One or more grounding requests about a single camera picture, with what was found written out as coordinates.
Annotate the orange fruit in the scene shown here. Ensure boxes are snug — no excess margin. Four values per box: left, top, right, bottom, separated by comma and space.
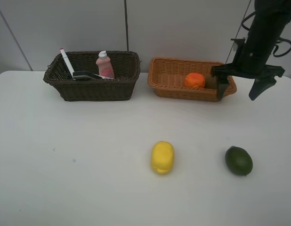
184, 73, 206, 89

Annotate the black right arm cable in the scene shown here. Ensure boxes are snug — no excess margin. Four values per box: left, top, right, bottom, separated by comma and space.
239, 10, 291, 57

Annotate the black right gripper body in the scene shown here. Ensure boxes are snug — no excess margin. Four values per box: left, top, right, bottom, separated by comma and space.
211, 39, 285, 79

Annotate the pink bottle white cap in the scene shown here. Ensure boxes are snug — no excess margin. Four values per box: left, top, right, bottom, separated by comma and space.
96, 51, 115, 78

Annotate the yellow lemon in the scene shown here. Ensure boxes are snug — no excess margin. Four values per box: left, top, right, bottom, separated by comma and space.
150, 141, 175, 175

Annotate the orange wicker basket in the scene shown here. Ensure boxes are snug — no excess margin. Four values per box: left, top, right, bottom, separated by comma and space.
147, 56, 237, 102

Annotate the white marker red cap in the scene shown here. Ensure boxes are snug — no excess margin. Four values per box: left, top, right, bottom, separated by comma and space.
60, 48, 74, 80

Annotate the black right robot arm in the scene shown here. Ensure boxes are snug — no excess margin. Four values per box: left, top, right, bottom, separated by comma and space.
211, 0, 291, 100

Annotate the green avocado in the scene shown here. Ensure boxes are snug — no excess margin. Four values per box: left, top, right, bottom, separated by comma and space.
225, 146, 253, 176

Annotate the dark brown wicker basket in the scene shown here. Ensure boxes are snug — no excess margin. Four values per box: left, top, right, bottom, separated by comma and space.
43, 51, 140, 102

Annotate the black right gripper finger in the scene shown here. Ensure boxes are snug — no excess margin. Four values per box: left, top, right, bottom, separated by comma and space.
217, 76, 229, 99
249, 77, 276, 101

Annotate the black whiteboard eraser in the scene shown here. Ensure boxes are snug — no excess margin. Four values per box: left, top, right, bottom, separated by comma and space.
73, 71, 102, 80

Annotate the brown kiwi fruit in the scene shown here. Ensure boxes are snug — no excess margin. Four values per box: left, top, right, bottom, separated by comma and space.
205, 76, 218, 89

